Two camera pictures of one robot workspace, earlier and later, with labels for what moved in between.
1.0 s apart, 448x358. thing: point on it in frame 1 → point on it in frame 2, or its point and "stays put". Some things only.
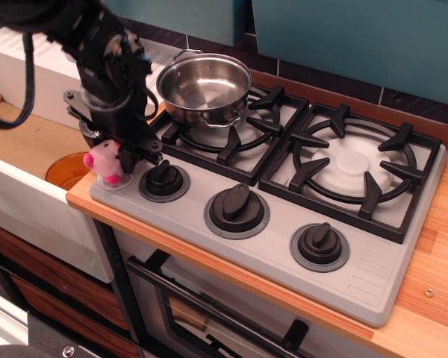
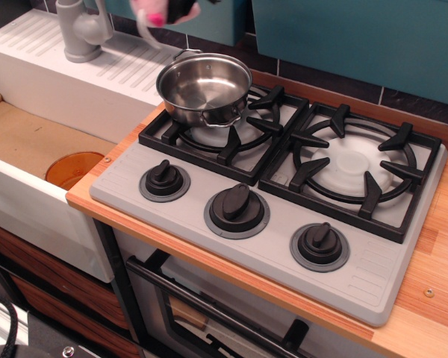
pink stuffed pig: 104,159 → 154,13
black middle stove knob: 237,212 stays put
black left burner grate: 241,151 stays put
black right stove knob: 320,247 stays put
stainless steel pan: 196,86 stays put
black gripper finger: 128,159 → 177,9
